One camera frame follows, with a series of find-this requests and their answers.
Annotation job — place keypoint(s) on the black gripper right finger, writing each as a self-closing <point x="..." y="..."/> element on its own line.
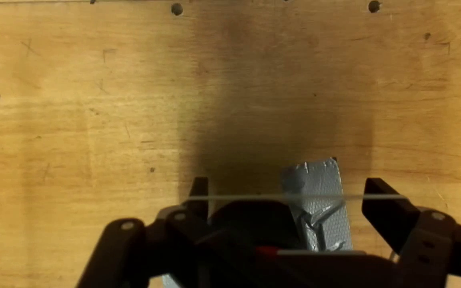
<point x="427" y="241"/>

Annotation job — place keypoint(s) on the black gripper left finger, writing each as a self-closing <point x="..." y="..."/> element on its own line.
<point x="134" y="250"/>

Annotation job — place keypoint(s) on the thin grey rubber band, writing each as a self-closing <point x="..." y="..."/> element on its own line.
<point x="272" y="198"/>

